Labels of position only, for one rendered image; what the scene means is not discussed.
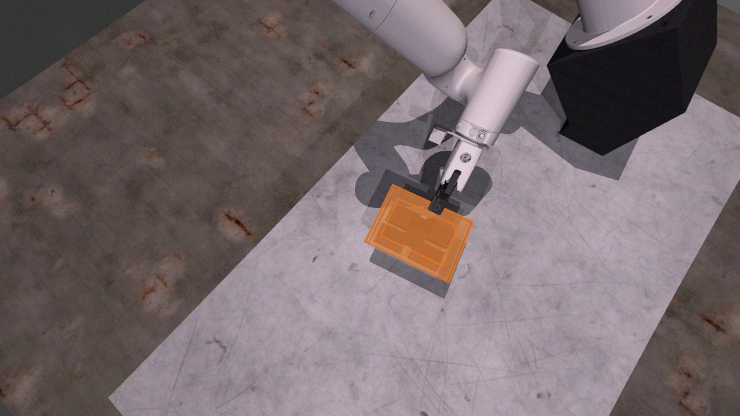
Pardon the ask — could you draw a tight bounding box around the translucent orange box lid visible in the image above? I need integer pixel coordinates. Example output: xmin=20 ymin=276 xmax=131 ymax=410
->
xmin=364 ymin=184 xmax=474 ymax=283

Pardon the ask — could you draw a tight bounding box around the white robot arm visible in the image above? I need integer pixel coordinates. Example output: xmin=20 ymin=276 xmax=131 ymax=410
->
xmin=331 ymin=0 xmax=681 ymax=146

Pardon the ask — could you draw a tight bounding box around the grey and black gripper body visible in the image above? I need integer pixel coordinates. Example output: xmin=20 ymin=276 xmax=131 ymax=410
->
xmin=441 ymin=137 xmax=489 ymax=192

